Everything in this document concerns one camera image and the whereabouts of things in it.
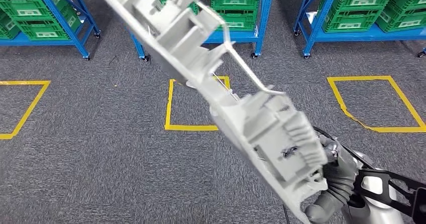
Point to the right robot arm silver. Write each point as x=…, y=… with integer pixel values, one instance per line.
x=336, y=189

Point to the grey plastic wheel cover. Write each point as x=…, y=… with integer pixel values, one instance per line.
x=266, y=132

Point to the blue metal shelf rack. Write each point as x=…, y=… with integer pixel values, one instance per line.
x=233, y=36
x=366, y=36
x=33, y=42

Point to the yellow tape square outline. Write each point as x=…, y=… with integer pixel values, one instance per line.
x=191, y=127

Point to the black camera bracket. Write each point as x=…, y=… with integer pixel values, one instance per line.
x=376, y=174

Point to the black caster wheel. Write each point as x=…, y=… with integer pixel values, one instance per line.
x=254, y=55
x=306, y=56
x=296, y=32
x=421, y=53
x=86, y=57
x=145, y=58
x=97, y=35

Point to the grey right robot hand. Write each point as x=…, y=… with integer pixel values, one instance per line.
x=342, y=167

